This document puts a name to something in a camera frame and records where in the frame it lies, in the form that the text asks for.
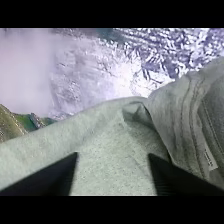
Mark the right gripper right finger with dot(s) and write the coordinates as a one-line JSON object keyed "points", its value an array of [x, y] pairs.
{"points": [[180, 181]]}

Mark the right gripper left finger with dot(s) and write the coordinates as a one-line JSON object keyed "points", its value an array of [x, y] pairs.
{"points": [[50, 180]]}

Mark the light grey T-shirt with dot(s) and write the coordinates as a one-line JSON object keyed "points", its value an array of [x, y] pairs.
{"points": [[110, 150]]}

